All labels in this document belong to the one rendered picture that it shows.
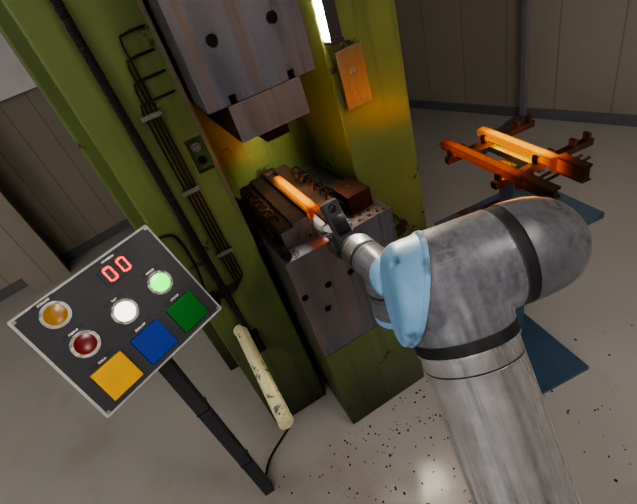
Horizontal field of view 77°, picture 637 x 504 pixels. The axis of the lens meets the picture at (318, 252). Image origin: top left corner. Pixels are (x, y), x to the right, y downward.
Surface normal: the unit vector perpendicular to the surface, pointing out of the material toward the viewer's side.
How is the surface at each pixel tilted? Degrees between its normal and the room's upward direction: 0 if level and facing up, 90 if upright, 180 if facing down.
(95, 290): 60
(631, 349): 0
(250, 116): 90
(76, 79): 90
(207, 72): 90
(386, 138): 90
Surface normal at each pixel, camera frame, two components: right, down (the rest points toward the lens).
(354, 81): 0.44, 0.44
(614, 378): -0.27, -0.76
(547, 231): 0.10, -0.38
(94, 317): 0.52, -0.21
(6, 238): 0.62, 0.33
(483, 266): -0.04, -0.10
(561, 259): 0.36, 0.14
